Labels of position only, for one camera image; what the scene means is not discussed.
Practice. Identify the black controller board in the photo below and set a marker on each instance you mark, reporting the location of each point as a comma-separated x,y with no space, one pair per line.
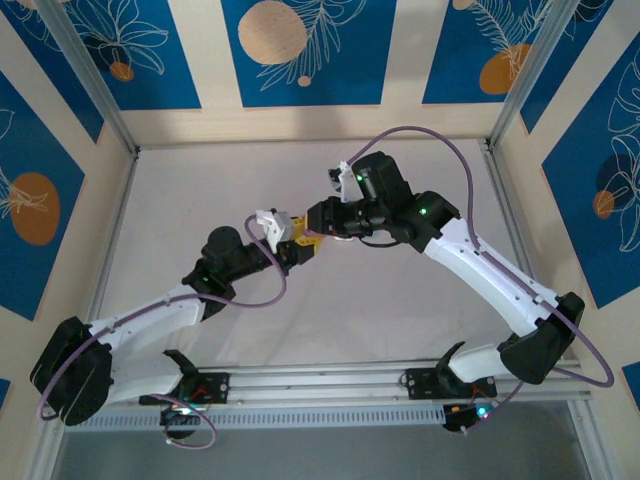
462,415
180,420

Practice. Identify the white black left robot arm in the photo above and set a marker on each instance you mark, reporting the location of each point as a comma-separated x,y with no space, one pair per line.
145,320

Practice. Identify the aluminium table edge rail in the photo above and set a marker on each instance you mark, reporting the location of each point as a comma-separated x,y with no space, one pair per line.
507,200
111,225

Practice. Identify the white earbud charging case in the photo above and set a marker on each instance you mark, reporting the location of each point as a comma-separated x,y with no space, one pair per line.
344,239

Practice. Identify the aluminium frame post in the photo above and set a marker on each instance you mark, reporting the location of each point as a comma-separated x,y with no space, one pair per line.
525,75
91,75

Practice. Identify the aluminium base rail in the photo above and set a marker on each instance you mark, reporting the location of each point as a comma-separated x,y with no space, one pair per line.
320,380

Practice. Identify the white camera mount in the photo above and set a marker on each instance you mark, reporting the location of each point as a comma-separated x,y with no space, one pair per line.
348,180
265,222

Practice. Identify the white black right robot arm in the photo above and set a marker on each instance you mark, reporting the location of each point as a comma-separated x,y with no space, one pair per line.
475,280

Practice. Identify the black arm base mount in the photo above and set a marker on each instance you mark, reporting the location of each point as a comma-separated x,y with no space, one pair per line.
420,385
217,387

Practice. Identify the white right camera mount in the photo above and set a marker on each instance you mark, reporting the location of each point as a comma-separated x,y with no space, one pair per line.
348,180

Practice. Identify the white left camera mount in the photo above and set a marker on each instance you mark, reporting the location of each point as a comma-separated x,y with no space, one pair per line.
265,222

